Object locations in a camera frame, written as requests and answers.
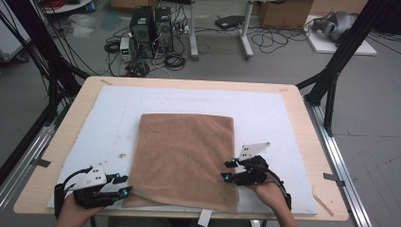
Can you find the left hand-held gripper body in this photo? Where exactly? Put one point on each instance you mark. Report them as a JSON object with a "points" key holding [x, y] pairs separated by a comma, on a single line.
{"points": [[91, 192]]}

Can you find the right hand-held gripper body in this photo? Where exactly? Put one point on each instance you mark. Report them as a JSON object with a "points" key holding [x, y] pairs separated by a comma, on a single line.
{"points": [[252, 175]]}

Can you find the brown terry towel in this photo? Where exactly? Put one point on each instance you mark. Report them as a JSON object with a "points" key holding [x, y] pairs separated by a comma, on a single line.
{"points": [[183, 157]]}

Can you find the person's right hand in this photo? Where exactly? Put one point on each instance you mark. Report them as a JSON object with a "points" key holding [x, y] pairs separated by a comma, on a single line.
{"points": [[268, 195]]}

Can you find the person's left hand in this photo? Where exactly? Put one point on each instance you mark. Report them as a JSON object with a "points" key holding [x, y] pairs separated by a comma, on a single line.
{"points": [[72, 214]]}

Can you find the white tape strip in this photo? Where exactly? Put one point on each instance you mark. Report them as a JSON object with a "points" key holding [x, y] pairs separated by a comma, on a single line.
{"points": [[205, 217]]}

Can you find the white foam board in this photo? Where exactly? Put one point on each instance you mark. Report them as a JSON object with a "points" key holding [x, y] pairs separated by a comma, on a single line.
{"points": [[268, 119]]}

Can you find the black tape piece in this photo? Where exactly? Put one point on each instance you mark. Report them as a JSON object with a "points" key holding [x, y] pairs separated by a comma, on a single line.
{"points": [[42, 163]]}

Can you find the grey tape piece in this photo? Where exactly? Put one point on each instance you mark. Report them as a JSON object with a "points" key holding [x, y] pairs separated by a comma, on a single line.
{"points": [[333, 178]]}

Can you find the brown tape piece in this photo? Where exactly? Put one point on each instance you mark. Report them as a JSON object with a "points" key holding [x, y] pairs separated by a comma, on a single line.
{"points": [[105, 82]]}

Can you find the white bench power supply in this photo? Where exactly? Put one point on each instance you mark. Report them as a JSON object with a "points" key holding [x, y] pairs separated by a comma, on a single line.
{"points": [[125, 48]]}

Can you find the flat black device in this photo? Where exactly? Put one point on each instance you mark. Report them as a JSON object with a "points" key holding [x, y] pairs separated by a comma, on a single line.
{"points": [[228, 22]]}

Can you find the white floor panel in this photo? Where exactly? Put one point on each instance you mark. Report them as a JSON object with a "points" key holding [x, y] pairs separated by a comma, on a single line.
{"points": [[324, 47]]}

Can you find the large black computer tower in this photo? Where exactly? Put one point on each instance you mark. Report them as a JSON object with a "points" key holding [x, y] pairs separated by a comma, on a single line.
{"points": [[142, 31]]}

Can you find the slim black computer tower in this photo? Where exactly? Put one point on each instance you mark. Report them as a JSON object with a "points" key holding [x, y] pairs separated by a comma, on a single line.
{"points": [[164, 30]]}

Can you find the large cardboard box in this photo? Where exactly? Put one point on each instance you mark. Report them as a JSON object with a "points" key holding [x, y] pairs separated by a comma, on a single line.
{"points": [[283, 14]]}

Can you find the clear plastic sheet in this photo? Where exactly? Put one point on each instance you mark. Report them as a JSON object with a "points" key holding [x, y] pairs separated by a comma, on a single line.
{"points": [[80, 25]]}

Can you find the white cabinet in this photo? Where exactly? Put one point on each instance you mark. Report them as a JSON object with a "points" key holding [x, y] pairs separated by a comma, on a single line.
{"points": [[9, 38]]}

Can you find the grey rounded machine shell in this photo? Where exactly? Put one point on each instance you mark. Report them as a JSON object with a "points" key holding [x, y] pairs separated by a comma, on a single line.
{"points": [[340, 23]]}

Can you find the white round table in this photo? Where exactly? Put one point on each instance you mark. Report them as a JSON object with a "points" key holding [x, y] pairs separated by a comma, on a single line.
{"points": [[63, 7]]}

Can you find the aluminium rail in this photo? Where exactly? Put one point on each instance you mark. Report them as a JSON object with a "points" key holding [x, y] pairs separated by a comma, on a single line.
{"points": [[28, 157], [340, 176]]}

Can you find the white metal table frame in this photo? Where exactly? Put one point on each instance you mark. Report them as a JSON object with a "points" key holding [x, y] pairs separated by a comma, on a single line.
{"points": [[193, 31]]}

